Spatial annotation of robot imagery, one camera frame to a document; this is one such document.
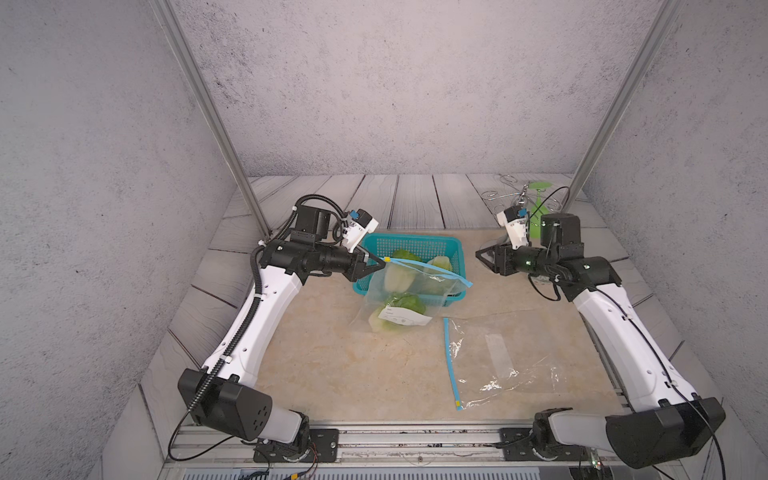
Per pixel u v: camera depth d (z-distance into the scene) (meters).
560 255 0.55
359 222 0.62
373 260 0.68
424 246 1.08
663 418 0.37
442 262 1.01
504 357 0.88
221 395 0.38
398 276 0.96
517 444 0.72
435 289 0.93
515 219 0.63
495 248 0.65
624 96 0.84
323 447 0.73
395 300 0.79
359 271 0.61
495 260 0.66
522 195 0.90
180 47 0.74
